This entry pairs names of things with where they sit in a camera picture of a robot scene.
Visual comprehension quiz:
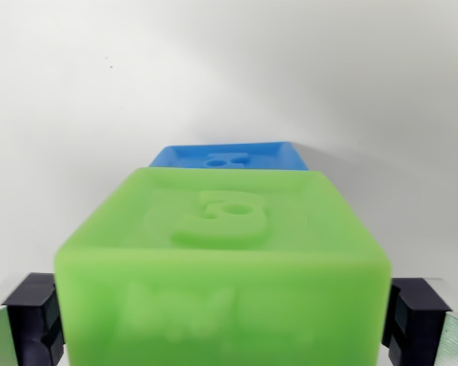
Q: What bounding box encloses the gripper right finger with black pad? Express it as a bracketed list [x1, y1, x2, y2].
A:
[381, 277, 458, 366]

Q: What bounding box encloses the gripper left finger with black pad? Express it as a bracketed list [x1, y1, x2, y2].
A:
[0, 271, 66, 366]

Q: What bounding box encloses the green embossed cube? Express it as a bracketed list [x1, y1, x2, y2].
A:
[52, 165, 394, 366]

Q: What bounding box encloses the blue embossed cube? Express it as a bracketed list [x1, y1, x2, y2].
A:
[149, 140, 310, 172]

